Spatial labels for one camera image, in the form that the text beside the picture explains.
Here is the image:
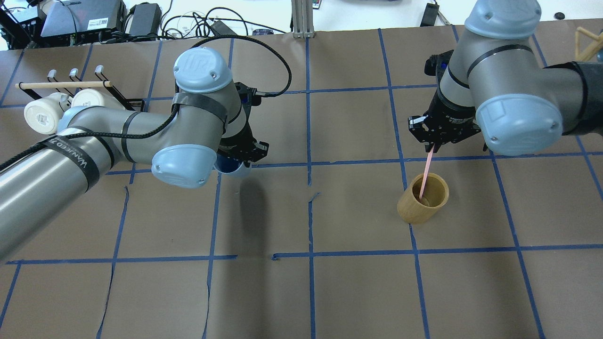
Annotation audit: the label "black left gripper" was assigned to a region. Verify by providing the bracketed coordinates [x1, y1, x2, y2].
[217, 121, 269, 162]

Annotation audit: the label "aluminium frame post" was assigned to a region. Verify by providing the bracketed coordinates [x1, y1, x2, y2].
[291, 0, 315, 38]

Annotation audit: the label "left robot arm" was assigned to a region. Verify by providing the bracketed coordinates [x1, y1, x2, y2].
[0, 46, 269, 264]

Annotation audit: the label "white mug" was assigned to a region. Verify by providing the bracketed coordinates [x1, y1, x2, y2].
[71, 89, 123, 109]
[24, 92, 73, 135]

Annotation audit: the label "light blue plastic cup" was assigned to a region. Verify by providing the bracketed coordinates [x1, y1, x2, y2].
[214, 154, 252, 178]

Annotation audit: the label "white mug inner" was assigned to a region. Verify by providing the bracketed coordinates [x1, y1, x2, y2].
[71, 89, 123, 109]

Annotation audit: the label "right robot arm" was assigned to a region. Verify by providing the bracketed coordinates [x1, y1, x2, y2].
[407, 0, 602, 156]

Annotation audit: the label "white mug outer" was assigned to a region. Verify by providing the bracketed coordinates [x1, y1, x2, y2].
[24, 92, 73, 135]

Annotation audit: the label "round wooden stand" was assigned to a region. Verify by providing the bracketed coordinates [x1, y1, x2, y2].
[574, 26, 603, 62]

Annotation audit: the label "pink chopstick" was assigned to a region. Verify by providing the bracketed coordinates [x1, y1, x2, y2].
[418, 144, 435, 201]

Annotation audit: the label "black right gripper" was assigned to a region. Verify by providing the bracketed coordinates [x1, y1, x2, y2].
[408, 92, 481, 153]

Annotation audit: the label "black power adapter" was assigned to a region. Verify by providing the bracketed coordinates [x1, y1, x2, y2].
[127, 2, 162, 36]

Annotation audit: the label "wooden rack dowel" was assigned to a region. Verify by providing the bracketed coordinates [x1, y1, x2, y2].
[15, 80, 114, 90]

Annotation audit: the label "tangled black cables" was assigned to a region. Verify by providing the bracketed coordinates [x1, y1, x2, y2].
[160, 6, 288, 39]

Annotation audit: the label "bamboo cylinder holder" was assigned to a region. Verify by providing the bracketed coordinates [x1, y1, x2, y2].
[397, 172, 450, 225]

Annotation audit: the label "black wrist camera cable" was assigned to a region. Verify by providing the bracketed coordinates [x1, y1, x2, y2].
[0, 36, 293, 172]

